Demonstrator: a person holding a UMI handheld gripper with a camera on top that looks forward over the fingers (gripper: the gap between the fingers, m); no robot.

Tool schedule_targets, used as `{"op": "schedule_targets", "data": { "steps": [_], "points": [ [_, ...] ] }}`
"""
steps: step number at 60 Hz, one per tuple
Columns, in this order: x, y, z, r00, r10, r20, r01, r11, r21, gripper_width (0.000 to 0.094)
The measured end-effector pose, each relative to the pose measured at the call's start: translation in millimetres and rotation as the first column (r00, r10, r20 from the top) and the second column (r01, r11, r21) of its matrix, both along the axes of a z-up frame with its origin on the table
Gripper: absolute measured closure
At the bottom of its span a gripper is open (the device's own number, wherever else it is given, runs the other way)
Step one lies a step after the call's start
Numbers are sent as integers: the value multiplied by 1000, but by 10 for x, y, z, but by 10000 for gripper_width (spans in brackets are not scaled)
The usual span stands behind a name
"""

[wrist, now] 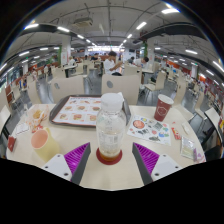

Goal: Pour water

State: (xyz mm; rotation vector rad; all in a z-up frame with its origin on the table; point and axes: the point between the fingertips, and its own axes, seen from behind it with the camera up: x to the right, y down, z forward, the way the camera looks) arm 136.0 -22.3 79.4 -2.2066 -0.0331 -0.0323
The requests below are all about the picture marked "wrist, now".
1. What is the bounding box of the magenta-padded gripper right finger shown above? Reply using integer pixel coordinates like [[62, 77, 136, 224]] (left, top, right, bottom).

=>
[[131, 142, 184, 186]]

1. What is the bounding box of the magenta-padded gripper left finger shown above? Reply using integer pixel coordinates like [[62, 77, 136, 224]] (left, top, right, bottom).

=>
[[42, 142, 92, 186]]

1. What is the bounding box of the clear plastic drink bottle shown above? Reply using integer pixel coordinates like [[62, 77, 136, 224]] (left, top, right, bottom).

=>
[[95, 92, 128, 163]]

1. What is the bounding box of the pale yellow plastic cup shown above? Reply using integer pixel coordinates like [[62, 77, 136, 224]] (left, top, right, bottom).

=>
[[30, 127, 61, 163]]

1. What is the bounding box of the clear plastic wrapper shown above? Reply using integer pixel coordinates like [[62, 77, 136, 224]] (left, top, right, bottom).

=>
[[179, 135, 197, 160]]

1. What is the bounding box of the small red packet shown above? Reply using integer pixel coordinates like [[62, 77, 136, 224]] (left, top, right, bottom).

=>
[[170, 126, 183, 141]]

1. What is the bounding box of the colourful printed flyer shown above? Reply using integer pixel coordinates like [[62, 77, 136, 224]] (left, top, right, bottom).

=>
[[126, 114, 172, 147]]

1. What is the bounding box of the white printed paper card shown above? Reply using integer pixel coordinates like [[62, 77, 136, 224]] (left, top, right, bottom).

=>
[[14, 122, 32, 136]]

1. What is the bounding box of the dark food tray with liner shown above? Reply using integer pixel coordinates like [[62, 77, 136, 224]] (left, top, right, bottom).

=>
[[48, 94, 132, 128]]

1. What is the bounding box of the red paper cup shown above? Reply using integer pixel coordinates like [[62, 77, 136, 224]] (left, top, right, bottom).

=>
[[153, 93, 175, 122]]

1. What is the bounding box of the white neighbouring table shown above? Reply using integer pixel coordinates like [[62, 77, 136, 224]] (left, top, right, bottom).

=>
[[203, 106, 222, 141]]

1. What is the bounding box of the beige chair with oval hole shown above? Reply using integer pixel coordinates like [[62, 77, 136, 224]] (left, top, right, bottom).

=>
[[101, 73, 141, 106], [50, 75, 86, 104]]

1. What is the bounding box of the group of beige chairs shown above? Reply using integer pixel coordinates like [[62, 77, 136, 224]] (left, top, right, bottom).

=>
[[0, 59, 224, 141]]

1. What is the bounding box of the person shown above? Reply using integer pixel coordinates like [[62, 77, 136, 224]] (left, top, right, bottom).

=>
[[103, 50, 124, 77], [139, 55, 151, 72]]

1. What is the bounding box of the ceiling air conditioner unit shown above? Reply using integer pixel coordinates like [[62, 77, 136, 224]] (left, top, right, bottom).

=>
[[72, 17, 94, 28]]

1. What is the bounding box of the group of ceiling lights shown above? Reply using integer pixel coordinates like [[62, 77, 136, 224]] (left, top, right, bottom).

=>
[[0, 6, 224, 88]]

